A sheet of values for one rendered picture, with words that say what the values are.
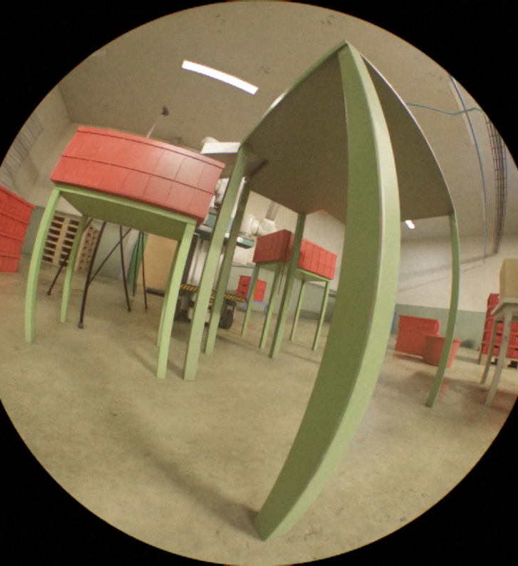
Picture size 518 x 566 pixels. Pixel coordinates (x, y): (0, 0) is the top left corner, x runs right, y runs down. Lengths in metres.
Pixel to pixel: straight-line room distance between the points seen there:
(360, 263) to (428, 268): 9.06
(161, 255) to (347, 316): 3.08
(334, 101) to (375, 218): 0.55
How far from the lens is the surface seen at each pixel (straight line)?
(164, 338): 0.65
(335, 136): 0.77
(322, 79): 0.65
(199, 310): 0.65
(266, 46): 4.10
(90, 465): 0.42
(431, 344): 2.29
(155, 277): 3.15
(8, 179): 6.41
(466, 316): 8.66
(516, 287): 1.39
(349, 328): 0.15
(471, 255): 9.16
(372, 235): 0.16
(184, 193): 0.66
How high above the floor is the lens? 0.33
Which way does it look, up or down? 5 degrees up
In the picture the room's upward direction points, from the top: 12 degrees clockwise
